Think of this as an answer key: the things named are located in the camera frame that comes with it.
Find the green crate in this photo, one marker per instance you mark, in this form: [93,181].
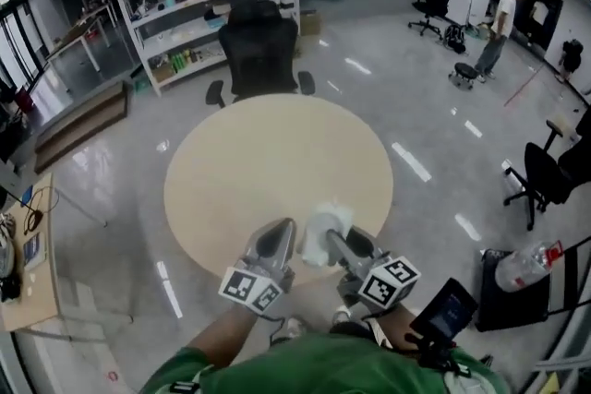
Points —
[140,85]

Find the person's left forearm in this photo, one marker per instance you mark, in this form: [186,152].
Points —
[221,337]

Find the black backpack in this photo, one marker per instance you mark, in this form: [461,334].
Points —
[454,39]

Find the black folding chair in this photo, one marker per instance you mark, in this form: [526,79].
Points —
[508,304]

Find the person's white shoe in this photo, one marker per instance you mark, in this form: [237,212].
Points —
[341,316]
[294,327]

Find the white frame table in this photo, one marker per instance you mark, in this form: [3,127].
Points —
[85,30]

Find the wooden step platform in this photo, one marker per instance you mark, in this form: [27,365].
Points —
[80,124]

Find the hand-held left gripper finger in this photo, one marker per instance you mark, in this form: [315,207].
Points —
[265,240]
[291,244]

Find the white shelf unit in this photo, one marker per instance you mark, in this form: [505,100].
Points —
[194,14]

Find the person's right forearm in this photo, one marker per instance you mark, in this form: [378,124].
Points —
[398,324]

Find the black mesh office chair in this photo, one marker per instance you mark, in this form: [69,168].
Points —
[261,55]

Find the blue booklet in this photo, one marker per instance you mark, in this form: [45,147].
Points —
[34,249]

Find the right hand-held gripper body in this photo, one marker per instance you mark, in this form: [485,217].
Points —
[385,283]

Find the black round stool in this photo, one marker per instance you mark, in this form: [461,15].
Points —
[463,74]

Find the black phone on mount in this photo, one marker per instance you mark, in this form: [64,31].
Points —
[445,309]

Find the black armrest office chair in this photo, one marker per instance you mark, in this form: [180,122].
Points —
[549,180]

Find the black high-back office chair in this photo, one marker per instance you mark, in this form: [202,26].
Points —
[436,2]

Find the cardboard box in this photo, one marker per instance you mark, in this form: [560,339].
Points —
[310,24]

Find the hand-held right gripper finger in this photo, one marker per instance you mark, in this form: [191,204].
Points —
[365,242]
[339,247]

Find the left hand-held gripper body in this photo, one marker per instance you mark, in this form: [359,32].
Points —
[251,288]

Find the person's green shirt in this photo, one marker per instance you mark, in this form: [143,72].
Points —
[323,364]

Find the round wooden table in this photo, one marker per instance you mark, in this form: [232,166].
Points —
[277,161]

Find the wooden side desk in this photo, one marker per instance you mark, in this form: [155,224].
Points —
[37,290]

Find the clear plastic bottle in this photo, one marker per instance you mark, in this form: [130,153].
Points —
[526,265]

